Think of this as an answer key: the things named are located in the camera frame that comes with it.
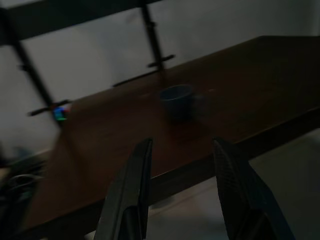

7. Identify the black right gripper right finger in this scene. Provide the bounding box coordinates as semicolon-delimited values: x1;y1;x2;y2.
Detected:
212;136;297;240

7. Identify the small colourful cube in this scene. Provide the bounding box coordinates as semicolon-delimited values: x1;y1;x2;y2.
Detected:
52;106;71;122

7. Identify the black metal shelf frame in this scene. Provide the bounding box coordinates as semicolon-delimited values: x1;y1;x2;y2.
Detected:
0;0;176;123

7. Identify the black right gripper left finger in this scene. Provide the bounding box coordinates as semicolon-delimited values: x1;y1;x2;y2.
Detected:
93;137;154;240

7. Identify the dark mug with handle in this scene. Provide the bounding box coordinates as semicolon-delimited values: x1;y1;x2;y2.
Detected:
159;84;208;121

